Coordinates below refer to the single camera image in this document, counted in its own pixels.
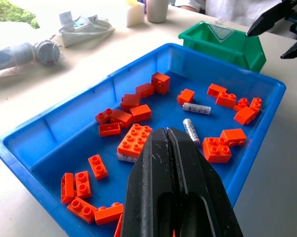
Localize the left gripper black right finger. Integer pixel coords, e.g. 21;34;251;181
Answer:
166;127;245;237

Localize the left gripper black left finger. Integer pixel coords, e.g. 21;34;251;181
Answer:
120;127;175;237

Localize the green plastic bin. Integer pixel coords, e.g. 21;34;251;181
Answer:
178;20;267;73

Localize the silver AA battery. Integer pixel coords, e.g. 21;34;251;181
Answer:
182;102;212;116
116;152;139;163
182;118;201;146

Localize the person in white shirt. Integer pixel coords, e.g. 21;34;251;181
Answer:
174;0;289;28

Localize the red 2x2 plastic building brick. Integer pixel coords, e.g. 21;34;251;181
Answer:
202;137;232;164

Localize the orange building block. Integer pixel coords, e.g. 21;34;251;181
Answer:
177;88;196;105
234;106;256;125
61;172;77;204
135;82;155;99
94;202;125;226
151;72;170;95
207;83;227;97
67;196;98;224
220;128;247;147
113;213;124;237
95;108;114;125
109;109;133;129
98;122;121;137
233;98;250;112
75;170;92;199
215;91;237;109
129;104;152;122
120;93;141;112
249;97;263;115
88;154;108;181

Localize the red 2x4 plastic building brick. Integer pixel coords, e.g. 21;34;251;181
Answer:
117;123;153;158

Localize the blue plastic tray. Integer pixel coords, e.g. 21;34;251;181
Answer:
0;42;287;237

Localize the grey cylindrical cup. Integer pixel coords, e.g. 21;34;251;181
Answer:
146;0;169;24

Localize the white foam block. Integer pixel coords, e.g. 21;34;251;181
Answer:
126;2;145;28

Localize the clear bag with white item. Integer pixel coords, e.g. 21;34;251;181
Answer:
58;10;116;48

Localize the plastic-wrapped grey blue item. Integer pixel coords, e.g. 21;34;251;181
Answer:
0;39;65;75

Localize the green leafy object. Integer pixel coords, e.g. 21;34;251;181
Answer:
0;0;41;29

